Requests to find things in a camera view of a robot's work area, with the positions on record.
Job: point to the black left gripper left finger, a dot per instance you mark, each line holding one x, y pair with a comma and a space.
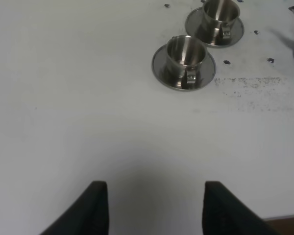
88, 215

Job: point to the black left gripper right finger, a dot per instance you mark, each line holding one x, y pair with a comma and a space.
224, 214

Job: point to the near stainless steel teacup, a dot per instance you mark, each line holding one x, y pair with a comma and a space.
184, 57

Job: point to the stainless steel teacup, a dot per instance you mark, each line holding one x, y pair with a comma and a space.
184, 57
219, 17

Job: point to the far stainless steel teacup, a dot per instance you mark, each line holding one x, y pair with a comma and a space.
219, 17

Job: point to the far stainless steel saucer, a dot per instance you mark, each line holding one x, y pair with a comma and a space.
193, 28

